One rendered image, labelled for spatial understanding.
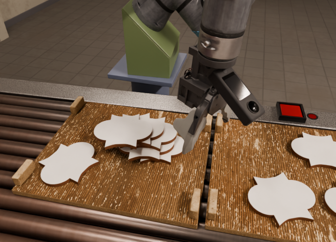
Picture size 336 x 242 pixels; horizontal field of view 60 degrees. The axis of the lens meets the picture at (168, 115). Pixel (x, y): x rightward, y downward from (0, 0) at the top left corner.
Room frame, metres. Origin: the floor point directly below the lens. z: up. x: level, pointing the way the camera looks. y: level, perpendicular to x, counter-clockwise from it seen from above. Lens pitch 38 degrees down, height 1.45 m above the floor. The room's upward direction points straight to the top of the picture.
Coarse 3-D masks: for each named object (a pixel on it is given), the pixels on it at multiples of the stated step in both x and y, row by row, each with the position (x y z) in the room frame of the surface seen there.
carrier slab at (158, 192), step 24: (72, 120) 0.65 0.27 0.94; (96, 120) 0.65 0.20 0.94; (168, 120) 0.65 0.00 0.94; (48, 144) 0.55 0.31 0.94; (96, 144) 0.55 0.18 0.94; (96, 168) 0.47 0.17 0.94; (120, 168) 0.47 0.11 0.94; (144, 168) 0.47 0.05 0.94; (168, 168) 0.47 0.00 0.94; (192, 168) 0.47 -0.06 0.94; (24, 192) 0.40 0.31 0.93; (48, 192) 0.40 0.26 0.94; (72, 192) 0.40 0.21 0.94; (96, 192) 0.40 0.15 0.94; (120, 192) 0.40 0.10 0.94; (144, 192) 0.40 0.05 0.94; (168, 192) 0.40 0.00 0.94; (192, 192) 0.40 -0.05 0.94; (144, 216) 0.34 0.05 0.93; (168, 216) 0.34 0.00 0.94
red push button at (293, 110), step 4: (280, 104) 0.74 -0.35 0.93; (280, 108) 0.72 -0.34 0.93; (284, 108) 0.71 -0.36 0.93; (288, 108) 0.71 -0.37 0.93; (292, 108) 0.71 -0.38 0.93; (296, 108) 0.71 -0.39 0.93; (284, 112) 0.69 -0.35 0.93; (288, 112) 0.69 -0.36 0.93; (292, 112) 0.69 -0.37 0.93; (296, 112) 0.69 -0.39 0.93; (300, 112) 0.69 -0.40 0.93; (296, 116) 0.68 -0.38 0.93; (300, 116) 0.68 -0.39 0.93
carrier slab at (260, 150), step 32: (224, 128) 0.61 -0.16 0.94; (256, 128) 0.61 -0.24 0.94; (288, 128) 0.61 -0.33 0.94; (224, 160) 0.49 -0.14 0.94; (256, 160) 0.49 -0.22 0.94; (288, 160) 0.49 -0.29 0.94; (224, 192) 0.40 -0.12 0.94; (320, 192) 0.40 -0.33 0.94; (224, 224) 0.32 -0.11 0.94; (256, 224) 0.32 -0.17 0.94; (288, 224) 0.32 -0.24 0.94; (320, 224) 0.32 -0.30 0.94
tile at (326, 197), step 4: (332, 188) 0.40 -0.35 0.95; (328, 192) 0.39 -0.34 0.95; (332, 192) 0.39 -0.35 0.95; (324, 196) 0.38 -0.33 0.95; (328, 196) 0.38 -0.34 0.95; (332, 196) 0.38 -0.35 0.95; (324, 200) 0.37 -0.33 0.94; (328, 200) 0.37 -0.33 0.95; (332, 200) 0.37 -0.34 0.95; (324, 204) 0.37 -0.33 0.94; (328, 204) 0.36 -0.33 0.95; (332, 204) 0.36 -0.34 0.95; (328, 208) 0.35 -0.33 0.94; (332, 208) 0.35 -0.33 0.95; (332, 212) 0.34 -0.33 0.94
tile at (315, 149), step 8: (304, 136) 0.57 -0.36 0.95; (312, 136) 0.57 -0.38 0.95; (320, 136) 0.57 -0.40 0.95; (328, 136) 0.57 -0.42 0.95; (296, 144) 0.54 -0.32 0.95; (304, 144) 0.54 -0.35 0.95; (312, 144) 0.54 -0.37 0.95; (320, 144) 0.54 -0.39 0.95; (328, 144) 0.54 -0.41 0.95; (296, 152) 0.51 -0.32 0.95; (304, 152) 0.51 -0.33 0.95; (312, 152) 0.51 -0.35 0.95; (320, 152) 0.51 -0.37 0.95; (328, 152) 0.51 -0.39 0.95; (304, 160) 0.49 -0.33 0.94; (312, 160) 0.48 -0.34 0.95; (320, 160) 0.48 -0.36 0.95; (328, 160) 0.48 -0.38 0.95
